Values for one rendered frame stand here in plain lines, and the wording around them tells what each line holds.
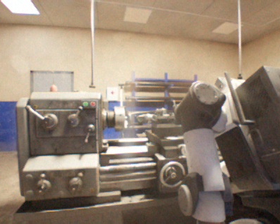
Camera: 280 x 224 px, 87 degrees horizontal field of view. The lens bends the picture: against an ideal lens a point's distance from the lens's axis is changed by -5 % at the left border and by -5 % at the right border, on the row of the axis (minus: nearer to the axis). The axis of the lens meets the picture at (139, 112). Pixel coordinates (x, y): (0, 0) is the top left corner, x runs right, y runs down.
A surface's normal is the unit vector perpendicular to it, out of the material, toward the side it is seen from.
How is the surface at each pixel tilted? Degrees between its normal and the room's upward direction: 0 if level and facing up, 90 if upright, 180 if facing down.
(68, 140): 90
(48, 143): 90
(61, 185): 90
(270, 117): 87
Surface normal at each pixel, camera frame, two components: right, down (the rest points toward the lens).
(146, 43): 0.21, 0.04
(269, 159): -0.99, -0.04
